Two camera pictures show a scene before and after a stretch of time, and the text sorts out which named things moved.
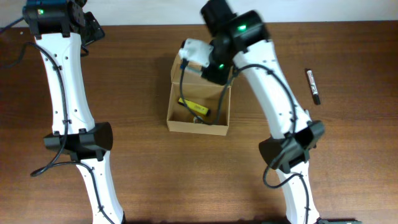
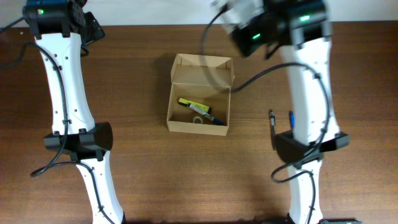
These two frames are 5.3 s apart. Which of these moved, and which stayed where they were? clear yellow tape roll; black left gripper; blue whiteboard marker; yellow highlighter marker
Moved: blue whiteboard marker
Stayed: yellow highlighter marker; black left gripper; clear yellow tape roll
